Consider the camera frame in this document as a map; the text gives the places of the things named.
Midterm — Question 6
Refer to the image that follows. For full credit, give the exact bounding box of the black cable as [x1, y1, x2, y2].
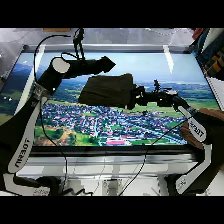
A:
[59, 187, 95, 197]
[37, 98, 69, 189]
[118, 114, 196, 197]
[33, 34, 73, 86]

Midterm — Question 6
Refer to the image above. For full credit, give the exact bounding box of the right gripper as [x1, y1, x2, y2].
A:
[128, 85, 156, 109]

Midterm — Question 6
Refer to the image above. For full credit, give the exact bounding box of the black garment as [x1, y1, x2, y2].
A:
[77, 73, 135, 110]

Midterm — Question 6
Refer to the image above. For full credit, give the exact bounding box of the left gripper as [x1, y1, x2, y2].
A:
[69, 58, 103, 79]

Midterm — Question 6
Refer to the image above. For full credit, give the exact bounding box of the heap of clothes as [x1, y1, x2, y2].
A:
[191, 28, 224, 82]

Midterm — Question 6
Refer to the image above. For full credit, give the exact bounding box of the silver frame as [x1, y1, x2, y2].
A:
[0, 153, 224, 197]

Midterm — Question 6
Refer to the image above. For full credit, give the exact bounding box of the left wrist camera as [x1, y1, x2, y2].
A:
[72, 28, 86, 61]

